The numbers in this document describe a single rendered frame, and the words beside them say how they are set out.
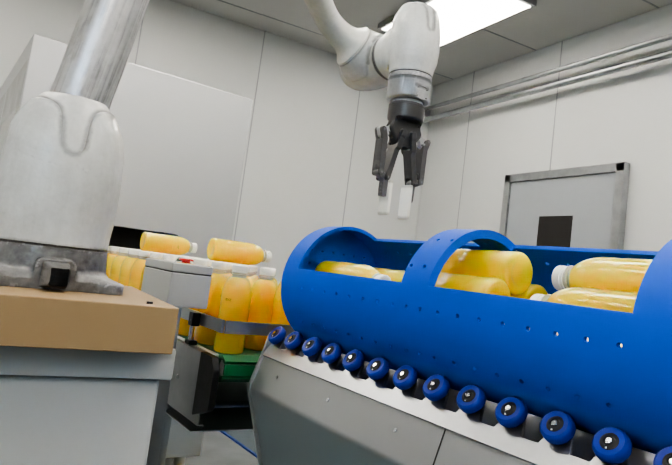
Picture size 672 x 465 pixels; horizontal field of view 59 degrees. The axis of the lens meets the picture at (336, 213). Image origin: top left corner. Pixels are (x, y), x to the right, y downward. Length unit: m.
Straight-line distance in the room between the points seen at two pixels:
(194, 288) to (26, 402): 0.69
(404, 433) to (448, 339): 0.18
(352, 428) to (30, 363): 0.58
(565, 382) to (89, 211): 0.67
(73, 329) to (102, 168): 0.25
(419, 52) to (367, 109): 5.36
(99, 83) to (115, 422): 0.58
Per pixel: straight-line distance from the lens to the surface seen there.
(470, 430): 0.96
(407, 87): 1.23
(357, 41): 1.35
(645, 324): 0.77
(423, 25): 1.27
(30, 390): 0.82
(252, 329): 1.48
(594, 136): 5.29
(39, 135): 0.89
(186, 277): 1.43
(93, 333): 0.76
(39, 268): 0.86
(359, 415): 1.13
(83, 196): 0.88
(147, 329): 0.77
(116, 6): 1.18
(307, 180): 6.14
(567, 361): 0.82
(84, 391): 0.83
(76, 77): 1.13
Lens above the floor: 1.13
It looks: 6 degrees up
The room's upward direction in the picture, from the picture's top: 7 degrees clockwise
